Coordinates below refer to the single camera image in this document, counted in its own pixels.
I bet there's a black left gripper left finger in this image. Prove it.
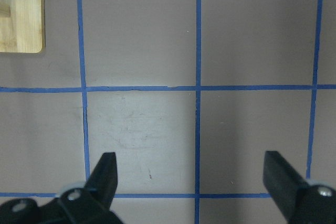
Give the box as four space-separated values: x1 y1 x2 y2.
1 152 122 223

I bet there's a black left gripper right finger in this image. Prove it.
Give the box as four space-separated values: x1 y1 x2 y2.
263 151 335 223

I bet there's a wooden cup holder tree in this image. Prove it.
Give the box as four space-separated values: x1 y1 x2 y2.
1 0 45 54

